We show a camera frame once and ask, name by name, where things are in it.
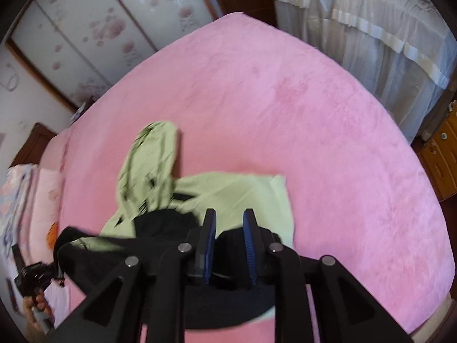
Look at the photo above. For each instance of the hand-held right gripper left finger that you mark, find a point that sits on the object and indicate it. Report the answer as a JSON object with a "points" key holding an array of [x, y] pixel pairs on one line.
{"points": [[209, 243]]}

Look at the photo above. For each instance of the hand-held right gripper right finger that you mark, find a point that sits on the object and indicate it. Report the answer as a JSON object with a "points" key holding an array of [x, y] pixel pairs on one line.
{"points": [[250, 243]]}

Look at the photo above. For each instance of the green and black hooded jacket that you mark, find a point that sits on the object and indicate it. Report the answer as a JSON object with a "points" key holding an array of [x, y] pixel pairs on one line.
{"points": [[232, 193]]}

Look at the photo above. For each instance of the person's left hand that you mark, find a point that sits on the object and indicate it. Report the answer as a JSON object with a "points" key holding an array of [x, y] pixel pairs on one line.
{"points": [[30, 311]]}

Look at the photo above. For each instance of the pink pillow with orange flower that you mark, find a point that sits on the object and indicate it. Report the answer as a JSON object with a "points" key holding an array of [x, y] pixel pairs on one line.
{"points": [[46, 200]]}

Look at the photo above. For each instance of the folded floral quilt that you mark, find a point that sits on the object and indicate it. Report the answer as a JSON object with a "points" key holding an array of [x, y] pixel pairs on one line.
{"points": [[14, 200]]}

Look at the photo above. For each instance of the plain pink pillow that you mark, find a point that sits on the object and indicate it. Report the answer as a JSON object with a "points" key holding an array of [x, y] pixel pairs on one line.
{"points": [[59, 146]]}

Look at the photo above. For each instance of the pink bed blanket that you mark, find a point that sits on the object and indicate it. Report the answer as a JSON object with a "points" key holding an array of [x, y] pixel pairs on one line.
{"points": [[285, 114]]}

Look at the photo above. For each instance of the dark wooden headboard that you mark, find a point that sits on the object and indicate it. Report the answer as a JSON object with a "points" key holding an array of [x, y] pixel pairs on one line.
{"points": [[35, 139]]}

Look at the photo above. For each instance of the small blue white box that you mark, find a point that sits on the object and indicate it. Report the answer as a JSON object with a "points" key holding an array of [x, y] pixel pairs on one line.
{"points": [[80, 110]]}

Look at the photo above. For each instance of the wooden drawer cabinet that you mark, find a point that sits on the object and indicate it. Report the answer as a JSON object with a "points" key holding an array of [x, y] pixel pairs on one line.
{"points": [[442, 164]]}

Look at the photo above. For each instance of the floral sliding door wardrobe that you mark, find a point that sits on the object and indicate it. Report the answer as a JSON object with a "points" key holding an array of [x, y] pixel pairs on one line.
{"points": [[107, 25]]}

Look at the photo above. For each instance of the furniture under white lace cover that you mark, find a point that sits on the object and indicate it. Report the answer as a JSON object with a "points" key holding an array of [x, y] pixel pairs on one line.
{"points": [[357, 25]]}

